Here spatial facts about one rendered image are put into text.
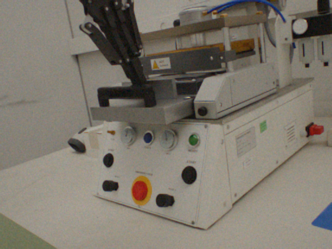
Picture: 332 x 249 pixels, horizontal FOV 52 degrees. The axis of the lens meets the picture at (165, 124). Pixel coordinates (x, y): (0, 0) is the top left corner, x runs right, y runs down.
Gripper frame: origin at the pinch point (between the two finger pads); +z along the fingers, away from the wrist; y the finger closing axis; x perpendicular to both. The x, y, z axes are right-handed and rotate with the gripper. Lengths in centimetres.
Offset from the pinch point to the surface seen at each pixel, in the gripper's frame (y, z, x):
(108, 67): -76, 30, -116
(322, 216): 1.7, 28.4, 32.1
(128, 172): 9.8, 18.4, -4.5
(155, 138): 4.0, 12.7, 2.1
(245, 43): -24.6, 6.2, 10.5
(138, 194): 13.1, 20.4, 0.6
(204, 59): -11.4, 3.2, 8.6
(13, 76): -37, 13, -150
